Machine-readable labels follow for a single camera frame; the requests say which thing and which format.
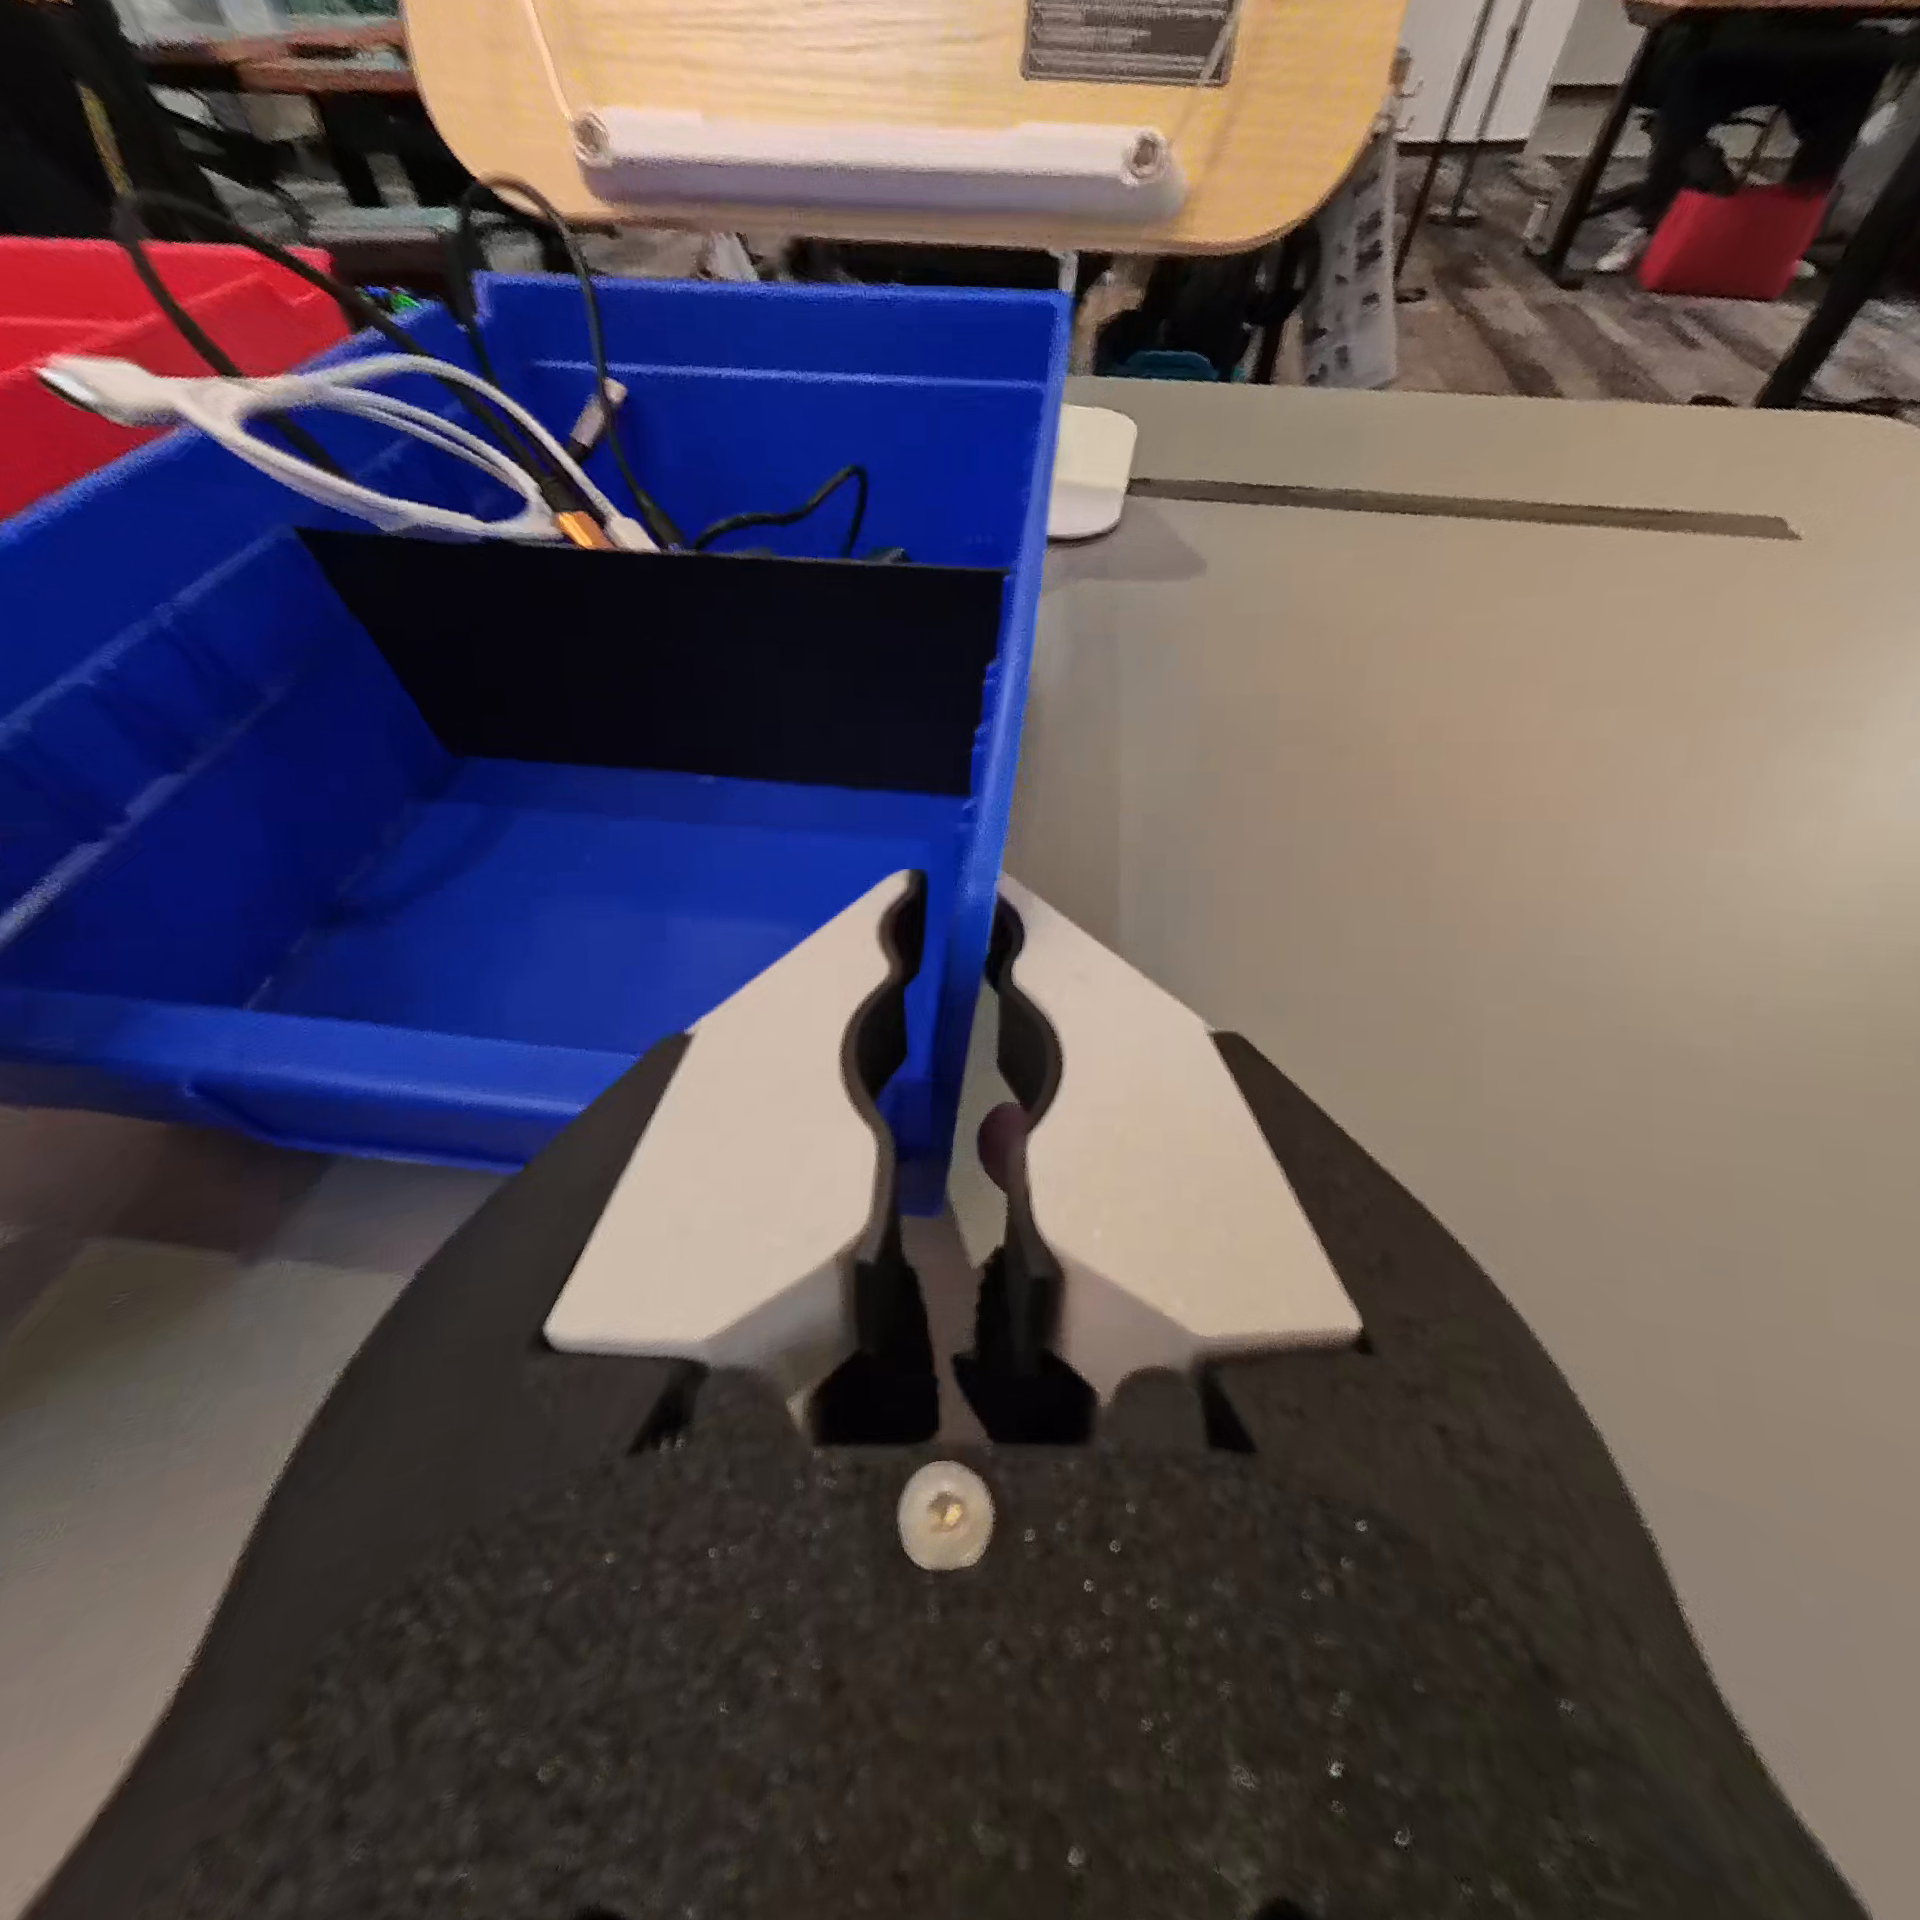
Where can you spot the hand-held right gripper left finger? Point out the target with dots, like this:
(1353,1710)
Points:
(750,1171)

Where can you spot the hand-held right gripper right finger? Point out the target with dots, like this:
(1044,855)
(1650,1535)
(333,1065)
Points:
(1184,1184)

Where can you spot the blue storage bin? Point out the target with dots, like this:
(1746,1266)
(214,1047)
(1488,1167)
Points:
(525,901)

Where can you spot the grey desk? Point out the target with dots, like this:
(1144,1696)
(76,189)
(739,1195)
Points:
(1500,901)

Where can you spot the black bin divider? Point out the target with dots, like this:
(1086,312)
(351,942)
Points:
(675,674)

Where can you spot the black tape strip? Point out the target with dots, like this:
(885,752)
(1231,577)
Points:
(1470,510)

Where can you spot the red storage bin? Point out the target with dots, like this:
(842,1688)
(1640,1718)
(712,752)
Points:
(121,331)

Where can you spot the red box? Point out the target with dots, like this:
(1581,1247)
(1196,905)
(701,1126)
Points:
(1733,241)

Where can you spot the wooden top white stand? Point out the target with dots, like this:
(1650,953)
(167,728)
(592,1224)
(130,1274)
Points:
(900,61)

